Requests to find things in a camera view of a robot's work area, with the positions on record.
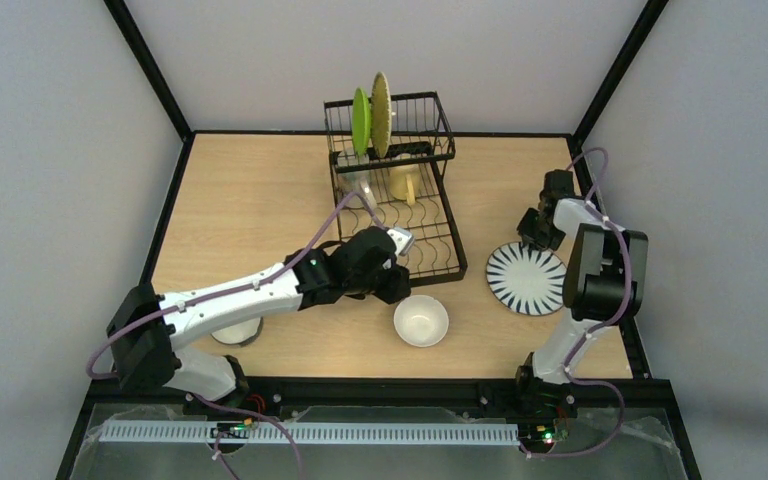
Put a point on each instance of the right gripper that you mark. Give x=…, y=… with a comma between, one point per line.
x=538, y=229

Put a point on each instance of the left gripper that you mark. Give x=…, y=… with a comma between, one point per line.
x=392, y=281

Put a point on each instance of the blue striped white plate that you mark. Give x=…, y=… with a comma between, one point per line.
x=526, y=280

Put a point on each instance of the clear glass cup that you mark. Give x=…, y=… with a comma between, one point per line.
x=356, y=181

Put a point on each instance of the yellow mug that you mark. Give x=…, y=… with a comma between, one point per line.
x=404, y=183

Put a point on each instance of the black wire dish rack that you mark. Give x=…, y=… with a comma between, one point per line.
x=421, y=134

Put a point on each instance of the green plate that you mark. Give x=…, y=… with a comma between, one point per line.
x=361, y=122

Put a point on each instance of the round bamboo tray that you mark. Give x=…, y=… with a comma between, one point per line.
x=381, y=115

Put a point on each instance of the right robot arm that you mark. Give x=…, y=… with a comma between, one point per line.
x=604, y=281

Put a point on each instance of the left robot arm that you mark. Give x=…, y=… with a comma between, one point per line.
x=152, y=334

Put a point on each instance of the white ceramic bowl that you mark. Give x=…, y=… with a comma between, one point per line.
x=421, y=321

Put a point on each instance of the white bowl dark rim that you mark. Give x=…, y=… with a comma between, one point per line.
x=240, y=334

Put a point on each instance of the right circuit board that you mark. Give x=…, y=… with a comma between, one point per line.
x=542, y=435

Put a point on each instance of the circuit board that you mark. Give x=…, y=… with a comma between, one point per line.
x=234, y=430
x=542, y=435

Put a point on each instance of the left circuit board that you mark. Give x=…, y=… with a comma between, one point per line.
x=234, y=430

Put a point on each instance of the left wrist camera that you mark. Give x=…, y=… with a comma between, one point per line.
x=402, y=239

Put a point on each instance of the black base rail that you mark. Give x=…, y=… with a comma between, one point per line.
x=490, y=398

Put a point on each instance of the white slotted cable duct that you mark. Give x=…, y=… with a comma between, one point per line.
x=192, y=432

